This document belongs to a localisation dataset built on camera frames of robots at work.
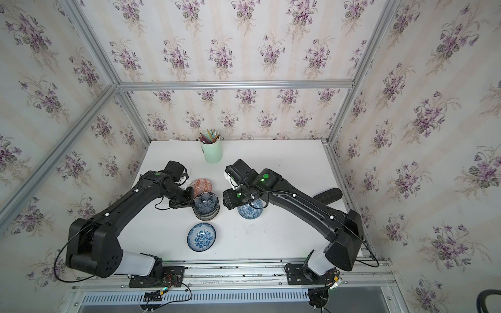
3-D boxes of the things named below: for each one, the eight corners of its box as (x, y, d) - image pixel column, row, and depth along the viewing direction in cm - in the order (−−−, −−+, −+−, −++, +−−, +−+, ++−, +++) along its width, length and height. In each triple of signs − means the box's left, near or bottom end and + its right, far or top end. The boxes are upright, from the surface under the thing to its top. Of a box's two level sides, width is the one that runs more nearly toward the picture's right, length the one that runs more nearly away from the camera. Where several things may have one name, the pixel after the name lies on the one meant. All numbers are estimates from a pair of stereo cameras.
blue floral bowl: (186, 252, 80) (184, 250, 77) (191, 225, 87) (189, 222, 84) (214, 252, 80) (213, 250, 77) (217, 226, 87) (216, 222, 84)
